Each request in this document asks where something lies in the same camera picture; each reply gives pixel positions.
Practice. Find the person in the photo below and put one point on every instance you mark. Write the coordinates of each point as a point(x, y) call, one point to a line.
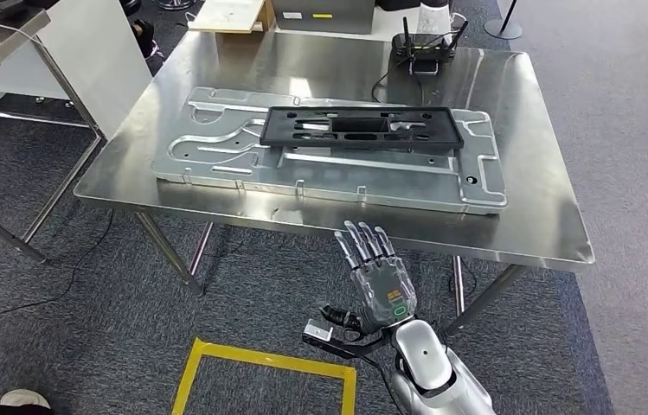
point(20, 398)

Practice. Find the stamped grey metal panel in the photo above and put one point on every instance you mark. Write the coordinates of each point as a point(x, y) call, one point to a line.
point(358, 183)

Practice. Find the black license plate frame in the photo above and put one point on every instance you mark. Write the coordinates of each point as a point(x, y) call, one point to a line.
point(275, 130)

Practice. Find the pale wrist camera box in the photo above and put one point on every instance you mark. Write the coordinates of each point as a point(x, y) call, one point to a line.
point(318, 331)

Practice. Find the round base floor stand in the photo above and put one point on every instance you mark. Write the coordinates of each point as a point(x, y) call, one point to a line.
point(504, 30)

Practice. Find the white board panel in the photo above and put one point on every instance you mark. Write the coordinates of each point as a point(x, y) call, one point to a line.
point(106, 68)

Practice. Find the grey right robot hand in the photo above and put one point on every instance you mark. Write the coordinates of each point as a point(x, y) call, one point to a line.
point(384, 292)

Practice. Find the black router with antennas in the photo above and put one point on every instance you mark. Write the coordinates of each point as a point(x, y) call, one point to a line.
point(424, 48)

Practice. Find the stainless steel workbench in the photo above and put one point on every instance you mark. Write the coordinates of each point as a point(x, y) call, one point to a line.
point(535, 189)

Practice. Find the black shoe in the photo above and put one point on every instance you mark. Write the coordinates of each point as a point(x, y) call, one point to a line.
point(143, 34)

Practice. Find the chrome chair base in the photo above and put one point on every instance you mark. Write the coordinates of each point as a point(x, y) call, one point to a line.
point(174, 4)

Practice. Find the grey box with labels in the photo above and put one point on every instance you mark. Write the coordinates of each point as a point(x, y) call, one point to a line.
point(329, 20)

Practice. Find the pale wooden board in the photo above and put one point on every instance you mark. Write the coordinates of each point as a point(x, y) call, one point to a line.
point(226, 14)

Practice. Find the white container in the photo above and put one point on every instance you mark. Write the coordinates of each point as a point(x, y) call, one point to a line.
point(432, 14)

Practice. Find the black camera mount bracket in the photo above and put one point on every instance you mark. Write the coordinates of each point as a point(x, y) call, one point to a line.
point(346, 350)

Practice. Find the yellow floor tape square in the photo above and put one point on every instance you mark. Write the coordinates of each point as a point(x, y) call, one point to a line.
point(272, 360)

